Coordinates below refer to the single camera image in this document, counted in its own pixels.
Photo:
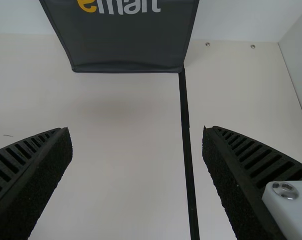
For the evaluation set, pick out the black strip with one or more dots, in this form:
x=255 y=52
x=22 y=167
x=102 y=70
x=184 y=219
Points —
x=187 y=140

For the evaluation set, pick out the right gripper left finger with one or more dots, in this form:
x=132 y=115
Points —
x=33 y=180

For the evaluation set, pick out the dark grey bag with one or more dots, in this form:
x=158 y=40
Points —
x=125 y=40

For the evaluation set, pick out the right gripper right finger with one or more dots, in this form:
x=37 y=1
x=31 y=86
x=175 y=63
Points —
x=236 y=175

